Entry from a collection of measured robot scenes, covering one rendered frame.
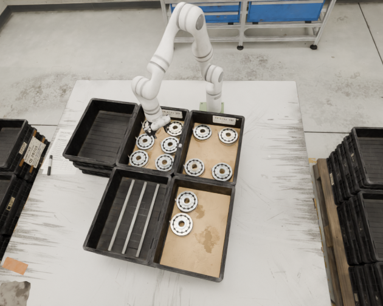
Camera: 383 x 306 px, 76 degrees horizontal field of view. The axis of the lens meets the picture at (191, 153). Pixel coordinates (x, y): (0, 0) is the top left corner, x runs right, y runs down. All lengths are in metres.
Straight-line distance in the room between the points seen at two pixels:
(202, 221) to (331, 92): 2.13
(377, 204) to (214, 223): 1.16
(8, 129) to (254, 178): 1.92
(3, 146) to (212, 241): 1.76
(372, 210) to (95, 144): 1.75
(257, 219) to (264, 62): 2.09
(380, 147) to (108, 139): 1.74
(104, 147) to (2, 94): 2.32
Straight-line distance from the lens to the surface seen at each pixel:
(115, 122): 1.55
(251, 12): 2.98
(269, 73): 2.95
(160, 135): 1.42
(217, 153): 1.33
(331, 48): 3.42
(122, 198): 1.31
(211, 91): 1.42
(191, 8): 1.03
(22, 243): 1.65
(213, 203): 1.22
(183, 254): 1.18
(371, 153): 2.00
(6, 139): 2.39
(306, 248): 1.38
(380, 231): 1.93
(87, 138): 1.56
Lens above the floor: 2.00
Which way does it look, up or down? 61 degrees down
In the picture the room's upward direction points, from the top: 9 degrees counter-clockwise
